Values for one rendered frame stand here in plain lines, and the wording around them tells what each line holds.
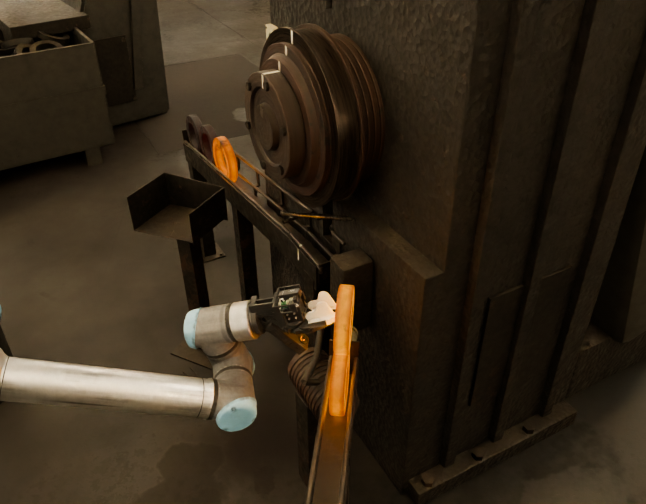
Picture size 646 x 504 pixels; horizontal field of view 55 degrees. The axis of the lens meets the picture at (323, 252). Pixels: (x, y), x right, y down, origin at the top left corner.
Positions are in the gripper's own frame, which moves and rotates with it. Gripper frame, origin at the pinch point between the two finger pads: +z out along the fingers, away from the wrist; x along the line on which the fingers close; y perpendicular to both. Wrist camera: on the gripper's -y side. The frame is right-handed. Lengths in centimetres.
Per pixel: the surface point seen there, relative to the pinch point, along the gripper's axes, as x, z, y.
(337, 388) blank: -10.6, -3.8, -12.0
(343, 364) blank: -6.3, -2.0, -9.2
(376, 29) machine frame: 45, 17, 46
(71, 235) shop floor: 150, -173, -40
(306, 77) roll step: 38, -1, 41
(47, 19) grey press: 260, -195, 51
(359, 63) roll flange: 46, 11, 39
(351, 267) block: 28.0, -2.4, -7.4
